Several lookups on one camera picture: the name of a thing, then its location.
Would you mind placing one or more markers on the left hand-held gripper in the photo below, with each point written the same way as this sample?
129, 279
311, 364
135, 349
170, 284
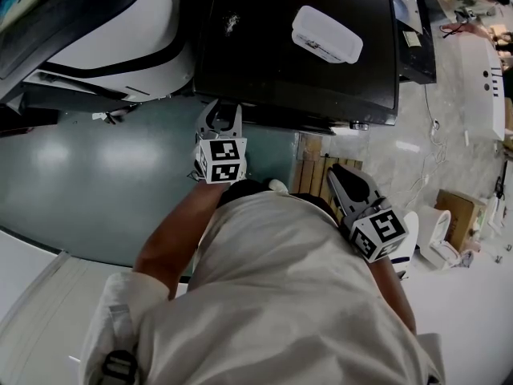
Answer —
222, 160

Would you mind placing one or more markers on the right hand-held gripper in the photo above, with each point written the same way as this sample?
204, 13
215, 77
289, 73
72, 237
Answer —
376, 233

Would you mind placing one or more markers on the person's right forearm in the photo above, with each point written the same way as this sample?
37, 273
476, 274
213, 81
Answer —
393, 295

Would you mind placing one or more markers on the person's left forearm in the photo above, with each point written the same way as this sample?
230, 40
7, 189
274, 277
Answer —
172, 243

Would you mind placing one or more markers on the wooden plank ramp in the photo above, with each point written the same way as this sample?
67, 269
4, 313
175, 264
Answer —
312, 144

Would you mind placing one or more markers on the person's black trousers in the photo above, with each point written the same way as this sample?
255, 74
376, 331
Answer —
244, 189

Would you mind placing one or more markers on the person's white shoe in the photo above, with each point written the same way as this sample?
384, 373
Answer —
278, 185

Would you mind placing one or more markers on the black washing machine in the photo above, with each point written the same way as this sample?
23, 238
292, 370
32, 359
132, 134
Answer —
280, 66

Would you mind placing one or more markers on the white toilet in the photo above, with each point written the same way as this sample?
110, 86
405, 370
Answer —
437, 223

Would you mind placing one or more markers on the small cardboard box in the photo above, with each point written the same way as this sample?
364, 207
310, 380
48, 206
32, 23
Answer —
461, 211

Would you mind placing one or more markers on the white black-striped machine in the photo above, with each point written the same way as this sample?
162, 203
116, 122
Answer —
132, 54

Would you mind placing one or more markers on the person's beige shirt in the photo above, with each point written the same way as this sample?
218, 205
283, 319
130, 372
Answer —
272, 295

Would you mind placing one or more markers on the white plastic lidded container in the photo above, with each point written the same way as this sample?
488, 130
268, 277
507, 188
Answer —
326, 34

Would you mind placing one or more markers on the black table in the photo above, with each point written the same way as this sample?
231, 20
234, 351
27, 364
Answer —
421, 66

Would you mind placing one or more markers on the white curved panel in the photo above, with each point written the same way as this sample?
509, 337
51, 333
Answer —
479, 106

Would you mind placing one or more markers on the yellow note paper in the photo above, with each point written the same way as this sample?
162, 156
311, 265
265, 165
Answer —
410, 39

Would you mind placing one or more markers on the grey bowl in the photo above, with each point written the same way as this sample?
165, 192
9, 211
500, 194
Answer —
402, 8

